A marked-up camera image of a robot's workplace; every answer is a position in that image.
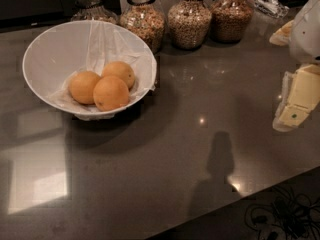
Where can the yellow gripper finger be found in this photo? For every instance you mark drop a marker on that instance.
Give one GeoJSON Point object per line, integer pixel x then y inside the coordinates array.
{"type": "Point", "coordinates": [282, 35]}

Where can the white paper bowl liner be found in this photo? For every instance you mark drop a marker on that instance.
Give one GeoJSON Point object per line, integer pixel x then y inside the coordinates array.
{"type": "Point", "coordinates": [91, 45]}

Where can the orange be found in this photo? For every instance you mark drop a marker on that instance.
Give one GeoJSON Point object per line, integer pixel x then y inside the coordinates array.
{"type": "Point", "coordinates": [81, 86]}
{"type": "Point", "coordinates": [121, 70]}
{"type": "Point", "coordinates": [110, 93]}

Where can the leftmost glass grain jar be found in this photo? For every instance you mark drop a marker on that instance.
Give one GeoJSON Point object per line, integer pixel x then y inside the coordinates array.
{"type": "Point", "coordinates": [93, 10]}

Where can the clear plastic bag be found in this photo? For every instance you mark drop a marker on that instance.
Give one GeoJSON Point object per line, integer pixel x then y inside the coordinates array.
{"type": "Point", "coordinates": [271, 8]}

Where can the white bowl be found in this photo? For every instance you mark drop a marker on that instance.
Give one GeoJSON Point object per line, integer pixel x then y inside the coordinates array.
{"type": "Point", "coordinates": [41, 65]}

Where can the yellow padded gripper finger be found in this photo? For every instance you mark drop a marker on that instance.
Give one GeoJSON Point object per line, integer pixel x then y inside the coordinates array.
{"type": "Point", "coordinates": [300, 96]}

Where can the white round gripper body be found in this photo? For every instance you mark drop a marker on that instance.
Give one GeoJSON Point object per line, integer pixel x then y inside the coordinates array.
{"type": "Point", "coordinates": [306, 34]}

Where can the glass grain jar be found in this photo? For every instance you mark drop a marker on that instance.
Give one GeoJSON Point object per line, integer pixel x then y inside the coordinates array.
{"type": "Point", "coordinates": [188, 22]}
{"type": "Point", "coordinates": [146, 20]}
{"type": "Point", "coordinates": [230, 18]}
{"type": "Point", "coordinates": [93, 10]}

